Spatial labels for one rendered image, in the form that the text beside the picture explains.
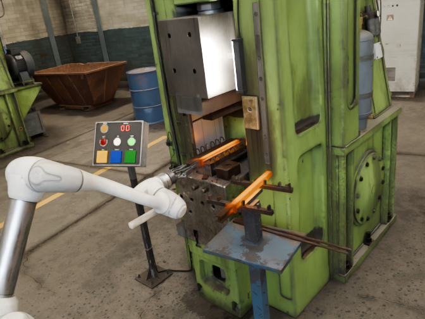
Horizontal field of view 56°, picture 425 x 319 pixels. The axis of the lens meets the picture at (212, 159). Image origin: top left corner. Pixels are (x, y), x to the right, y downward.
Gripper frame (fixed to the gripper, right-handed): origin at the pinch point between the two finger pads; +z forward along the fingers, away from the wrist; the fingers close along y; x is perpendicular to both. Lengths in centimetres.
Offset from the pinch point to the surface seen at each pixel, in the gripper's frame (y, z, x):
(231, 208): 56, -33, 5
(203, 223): 1.4, -2.2, -37.2
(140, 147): -39.4, -4.8, 6.4
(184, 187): -10.1, -1.4, -15.8
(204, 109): 7.6, 8.0, 30.3
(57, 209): -235, 7, -100
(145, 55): -646, 479, -39
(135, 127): -45.9, -0.8, 16.8
